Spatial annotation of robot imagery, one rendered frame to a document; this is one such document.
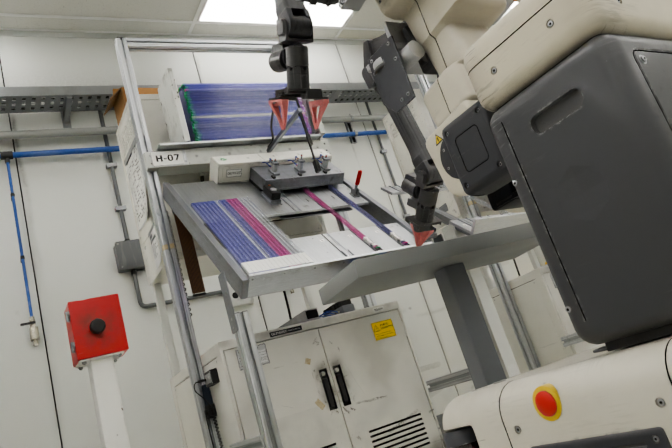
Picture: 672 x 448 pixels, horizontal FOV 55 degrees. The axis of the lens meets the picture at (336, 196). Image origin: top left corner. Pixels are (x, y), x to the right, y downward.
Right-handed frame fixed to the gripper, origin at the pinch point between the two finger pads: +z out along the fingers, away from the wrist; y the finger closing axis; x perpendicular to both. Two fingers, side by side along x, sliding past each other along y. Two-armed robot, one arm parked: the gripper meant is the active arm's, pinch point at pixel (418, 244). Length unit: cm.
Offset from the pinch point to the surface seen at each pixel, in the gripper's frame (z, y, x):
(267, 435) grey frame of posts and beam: 31, 63, 27
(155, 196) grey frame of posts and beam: 8, 62, -73
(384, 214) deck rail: 4.3, -8.4, -29.7
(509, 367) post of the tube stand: 41, -31, 23
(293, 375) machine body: 44, 38, -4
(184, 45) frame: -36, 36, -122
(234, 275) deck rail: 4, 60, -8
